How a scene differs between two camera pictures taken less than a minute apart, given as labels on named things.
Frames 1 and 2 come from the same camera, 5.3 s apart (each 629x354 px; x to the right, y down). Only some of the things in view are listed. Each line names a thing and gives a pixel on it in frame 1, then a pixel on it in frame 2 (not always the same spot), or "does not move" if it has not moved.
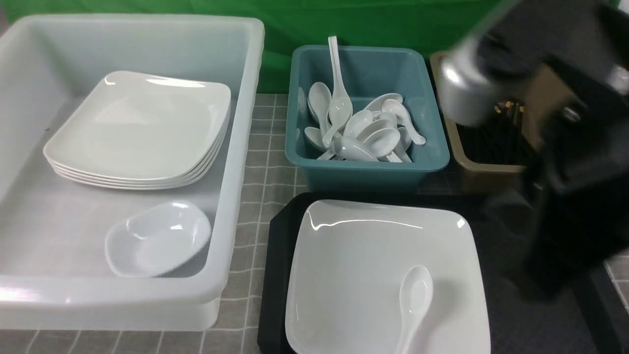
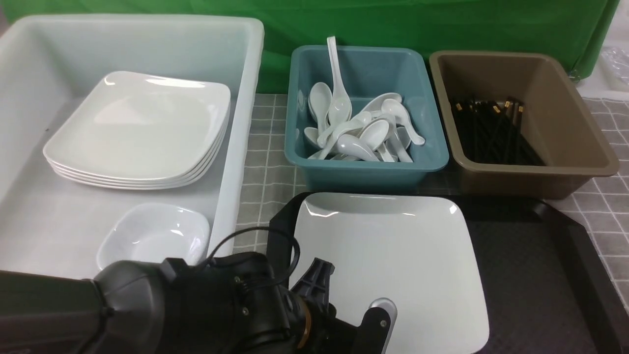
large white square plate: (343, 295) does not move
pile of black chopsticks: (500, 140) does not move
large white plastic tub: (55, 273) does not move
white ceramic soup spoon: (415, 293) -> (359, 120)
